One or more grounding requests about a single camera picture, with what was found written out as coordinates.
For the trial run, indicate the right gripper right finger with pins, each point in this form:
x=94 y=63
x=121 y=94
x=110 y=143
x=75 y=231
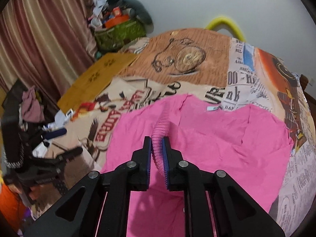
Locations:
x=214 y=204

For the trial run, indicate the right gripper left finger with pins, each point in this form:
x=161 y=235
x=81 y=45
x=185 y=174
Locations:
x=98 y=205

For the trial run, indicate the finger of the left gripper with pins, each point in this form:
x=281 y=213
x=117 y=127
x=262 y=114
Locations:
x=49 y=135
x=70 y=155

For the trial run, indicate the pink knit cardigan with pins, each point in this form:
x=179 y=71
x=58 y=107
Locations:
x=250 y=144

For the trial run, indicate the person's left hand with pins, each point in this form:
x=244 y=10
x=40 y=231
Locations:
x=34 y=193

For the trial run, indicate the striped red beige curtain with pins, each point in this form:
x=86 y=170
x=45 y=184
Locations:
x=46 y=43

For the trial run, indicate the green fabric storage box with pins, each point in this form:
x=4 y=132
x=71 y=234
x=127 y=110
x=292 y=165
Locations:
x=116 y=37

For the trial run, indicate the orange box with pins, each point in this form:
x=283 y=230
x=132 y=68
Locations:
x=116 y=21

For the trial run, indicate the printed newspaper pattern bedsheet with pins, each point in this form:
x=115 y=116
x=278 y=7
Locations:
x=224 y=72

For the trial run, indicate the pile of clutter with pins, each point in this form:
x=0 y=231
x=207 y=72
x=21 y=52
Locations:
x=102 y=12

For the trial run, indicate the grey plush toy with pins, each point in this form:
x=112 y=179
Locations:
x=136 y=10

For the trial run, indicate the yellow foam tube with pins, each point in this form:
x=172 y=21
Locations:
x=228 y=24

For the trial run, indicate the wooden bed post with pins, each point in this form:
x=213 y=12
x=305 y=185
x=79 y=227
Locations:
x=303 y=82

